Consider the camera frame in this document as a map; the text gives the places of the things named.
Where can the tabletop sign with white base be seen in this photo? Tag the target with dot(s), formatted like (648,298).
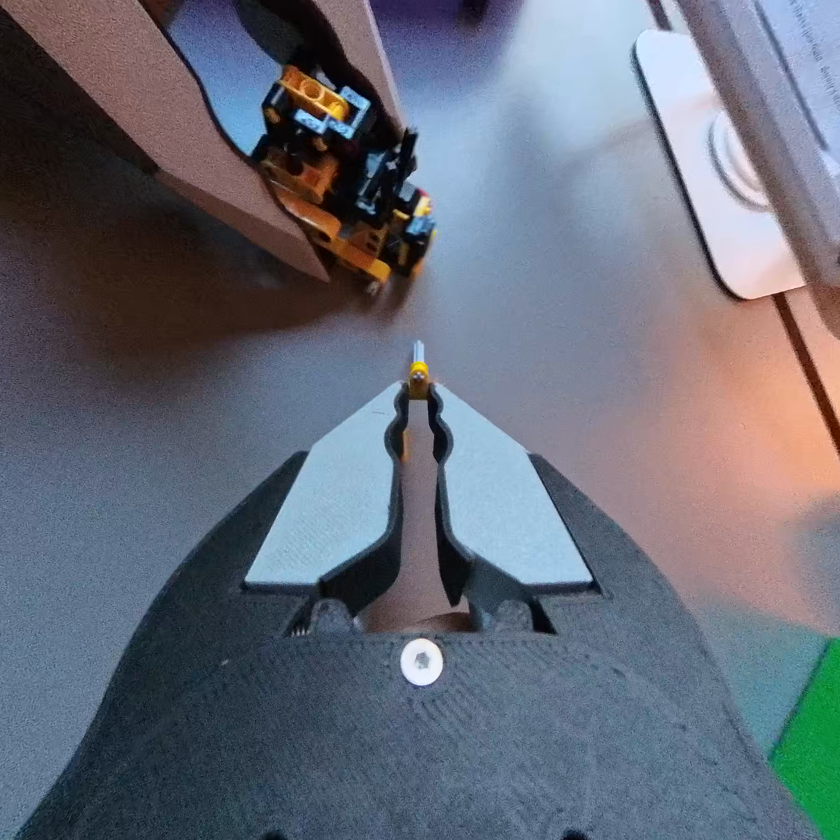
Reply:
(695,164)

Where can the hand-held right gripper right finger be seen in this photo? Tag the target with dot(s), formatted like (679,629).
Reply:
(505,518)

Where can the yellow lego connector with axle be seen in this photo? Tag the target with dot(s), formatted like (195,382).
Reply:
(418,377)

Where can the green plastic bin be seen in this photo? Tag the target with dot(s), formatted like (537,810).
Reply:
(814,754)

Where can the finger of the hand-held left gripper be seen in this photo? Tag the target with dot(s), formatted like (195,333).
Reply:
(358,39)
(131,79)

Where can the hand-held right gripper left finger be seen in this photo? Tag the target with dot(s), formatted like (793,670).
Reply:
(328,518)

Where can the yellow black lego vehicle model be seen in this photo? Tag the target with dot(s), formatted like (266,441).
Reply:
(315,95)

